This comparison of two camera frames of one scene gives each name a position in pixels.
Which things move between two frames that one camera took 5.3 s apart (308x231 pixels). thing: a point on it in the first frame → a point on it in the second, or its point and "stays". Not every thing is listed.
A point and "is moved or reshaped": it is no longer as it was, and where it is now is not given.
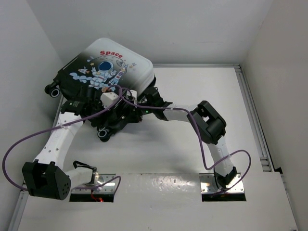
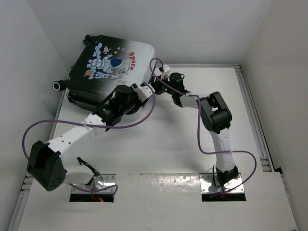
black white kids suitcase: [98, 65] is moved or reshaped
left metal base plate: [106, 185] stays
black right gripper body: [139, 112] → [160, 89]
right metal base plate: [209, 185] stays
